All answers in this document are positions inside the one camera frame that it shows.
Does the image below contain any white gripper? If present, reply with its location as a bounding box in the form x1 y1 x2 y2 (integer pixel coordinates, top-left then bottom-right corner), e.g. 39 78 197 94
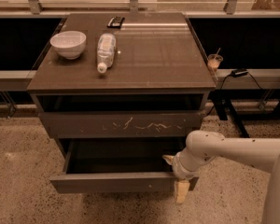
162 151 200 204

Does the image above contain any drawer dark front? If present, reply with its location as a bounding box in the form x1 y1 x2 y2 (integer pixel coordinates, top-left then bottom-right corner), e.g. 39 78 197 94
50 137 185 193

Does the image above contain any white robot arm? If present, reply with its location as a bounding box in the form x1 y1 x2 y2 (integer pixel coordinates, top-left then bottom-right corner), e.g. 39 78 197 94
163 130 280 224

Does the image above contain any top drawer scratched front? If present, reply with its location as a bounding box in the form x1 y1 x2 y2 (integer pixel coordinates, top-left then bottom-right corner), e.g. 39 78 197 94
39 111 203 138

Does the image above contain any dark brown drawer cabinet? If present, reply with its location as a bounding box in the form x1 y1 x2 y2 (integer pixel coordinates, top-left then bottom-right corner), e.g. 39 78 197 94
26 12 217 190

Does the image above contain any black table leg stand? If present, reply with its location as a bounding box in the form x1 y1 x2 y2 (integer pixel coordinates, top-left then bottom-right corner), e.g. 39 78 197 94
211 93 249 138

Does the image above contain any black power adapter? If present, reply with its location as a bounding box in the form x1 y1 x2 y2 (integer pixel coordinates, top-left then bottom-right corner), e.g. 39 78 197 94
231 68 248 77

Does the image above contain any plastic cup with straw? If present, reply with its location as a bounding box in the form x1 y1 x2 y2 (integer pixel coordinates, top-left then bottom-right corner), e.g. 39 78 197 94
207 49 223 72

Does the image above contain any clear plastic water bottle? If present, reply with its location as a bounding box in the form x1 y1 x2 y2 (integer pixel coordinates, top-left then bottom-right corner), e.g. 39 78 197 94
97 34 117 74

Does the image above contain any black remote control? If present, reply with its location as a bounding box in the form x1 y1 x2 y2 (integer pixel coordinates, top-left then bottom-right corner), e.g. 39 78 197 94
107 16 125 28

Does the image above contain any white ceramic bowl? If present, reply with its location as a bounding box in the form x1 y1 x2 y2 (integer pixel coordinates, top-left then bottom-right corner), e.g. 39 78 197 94
50 31 87 60

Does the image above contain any black cable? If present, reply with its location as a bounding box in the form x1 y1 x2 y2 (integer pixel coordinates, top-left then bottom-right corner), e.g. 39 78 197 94
206 72 265 117

